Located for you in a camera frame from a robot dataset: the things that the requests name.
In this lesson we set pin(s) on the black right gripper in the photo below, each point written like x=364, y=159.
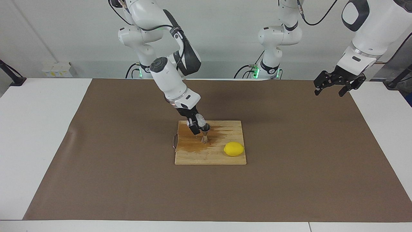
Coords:
x=188, y=113

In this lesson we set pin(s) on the blue box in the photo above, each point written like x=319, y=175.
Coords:
x=410, y=100

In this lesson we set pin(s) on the steel jigger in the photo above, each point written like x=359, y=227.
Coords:
x=205, y=138

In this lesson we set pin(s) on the brown table mat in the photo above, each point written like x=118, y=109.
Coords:
x=128, y=187

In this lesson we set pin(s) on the black clamp stand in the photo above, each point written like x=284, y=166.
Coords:
x=393, y=84
x=17, y=81

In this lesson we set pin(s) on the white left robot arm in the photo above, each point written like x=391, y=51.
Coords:
x=373, y=29

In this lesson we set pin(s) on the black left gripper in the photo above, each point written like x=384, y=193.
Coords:
x=347, y=76

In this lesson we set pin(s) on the yellow lemon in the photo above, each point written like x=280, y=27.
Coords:
x=234, y=149

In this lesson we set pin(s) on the wooden cutting board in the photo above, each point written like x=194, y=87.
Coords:
x=206, y=158

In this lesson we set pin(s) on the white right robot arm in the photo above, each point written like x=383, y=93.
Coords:
x=167, y=77

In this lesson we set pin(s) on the clear faceted glass cup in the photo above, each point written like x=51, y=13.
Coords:
x=201, y=120

